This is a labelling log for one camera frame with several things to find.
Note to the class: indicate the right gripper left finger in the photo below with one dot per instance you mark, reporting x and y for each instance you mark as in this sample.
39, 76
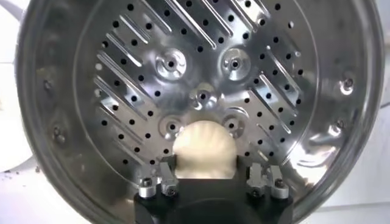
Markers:
166, 179

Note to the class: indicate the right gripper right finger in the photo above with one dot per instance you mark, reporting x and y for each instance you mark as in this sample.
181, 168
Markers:
275, 179

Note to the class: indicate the white steamed baozi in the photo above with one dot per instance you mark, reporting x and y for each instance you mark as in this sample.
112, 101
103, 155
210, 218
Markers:
204, 149

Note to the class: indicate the stainless steel steamer basket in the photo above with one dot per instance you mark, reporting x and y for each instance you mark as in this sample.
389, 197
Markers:
198, 36

